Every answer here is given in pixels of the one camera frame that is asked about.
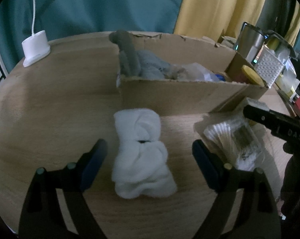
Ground bag of cotton swabs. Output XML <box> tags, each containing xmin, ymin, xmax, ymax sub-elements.
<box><xmin>194</xmin><ymin>114</ymin><xmax>265</xmax><ymax>171</ymax></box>

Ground yellow lidded red can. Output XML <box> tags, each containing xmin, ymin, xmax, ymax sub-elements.
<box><xmin>235</xmin><ymin>65</ymin><xmax>265</xmax><ymax>87</ymax></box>

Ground white socks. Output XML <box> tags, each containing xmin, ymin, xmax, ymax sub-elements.
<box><xmin>111</xmin><ymin>109</ymin><xmax>177</xmax><ymax>199</ymax></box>

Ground clear bag of snacks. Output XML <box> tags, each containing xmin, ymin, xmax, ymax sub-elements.
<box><xmin>174</xmin><ymin>63</ymin><xmax>220</xmax><ymax>82</ymax></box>

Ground grey socks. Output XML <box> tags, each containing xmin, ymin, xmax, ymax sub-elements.
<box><xmin>109</xmin><ymin>30</ymin><xmax>180</xmax><ymax>80</ymax></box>

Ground crumpled clear plastic bag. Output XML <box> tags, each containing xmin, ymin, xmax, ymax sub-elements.
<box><xmin>275</xmin><ymin>58</ymin><xmax>300</xmax><ymax>102</ymax></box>

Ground white perforated plastic basket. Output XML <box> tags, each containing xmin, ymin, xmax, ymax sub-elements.
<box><xmin>253</xmin><ymin>45</ymin><xmax>284</xmax><ymax>88</ymax></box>

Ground steel travel mug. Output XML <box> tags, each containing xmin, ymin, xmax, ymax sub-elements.
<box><xmin>233</xmin><ymin>22</ymin><xmax>268</xmax><ymax>64</ymax></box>

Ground yellow curtain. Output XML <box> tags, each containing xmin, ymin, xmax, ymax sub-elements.
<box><xmin>174</xmin><ymin>0</ymin><xmax>265</xmax><ymax>41</ymax></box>

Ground brown cardboard box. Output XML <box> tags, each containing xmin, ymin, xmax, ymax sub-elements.
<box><xmin>117</xmin><ymin>33</ymin><xmax>267</xmax><ymax>116</ymax></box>

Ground white desk lamp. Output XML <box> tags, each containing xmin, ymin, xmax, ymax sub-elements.
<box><xmin>22</xmin><ymin>0</ymin><xmax>50</xmax><ymax>68</ymax></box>

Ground teal curtain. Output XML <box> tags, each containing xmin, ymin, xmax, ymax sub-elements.
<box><xmin>0</xmin><ymin>0</ymin><xmax>182</xmax><ymax>71</ymax></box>

